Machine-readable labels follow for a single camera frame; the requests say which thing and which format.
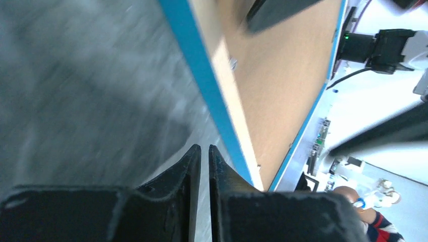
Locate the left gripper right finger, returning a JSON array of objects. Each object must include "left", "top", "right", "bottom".
[{"left": 208, "top": 145, "right": 367, "bottom": 242}]

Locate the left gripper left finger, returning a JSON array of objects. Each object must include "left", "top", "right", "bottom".
[{"left": 1, "top": 145, "right": 201, "bottom": 241}]

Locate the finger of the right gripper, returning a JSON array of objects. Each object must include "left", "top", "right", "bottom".
[
  {"left": 329, "top": 102, "right": 427, "bottom": 157},
  {"left": 245, "top": 0, "right": 319, "bottom": 34}
]

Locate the blue picture frame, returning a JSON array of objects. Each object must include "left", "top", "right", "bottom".
[{"left": 160, "top": 1, "right": 347, "bottom": 191}]

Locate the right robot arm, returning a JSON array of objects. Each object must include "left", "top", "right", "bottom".
[{"left": 245, "top": 1, "right": 427, "bottom": 157}]

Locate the operator hand in background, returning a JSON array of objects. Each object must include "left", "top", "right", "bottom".
[{"left": 333, "top": 186, "right": 377, "bottom": 224}]

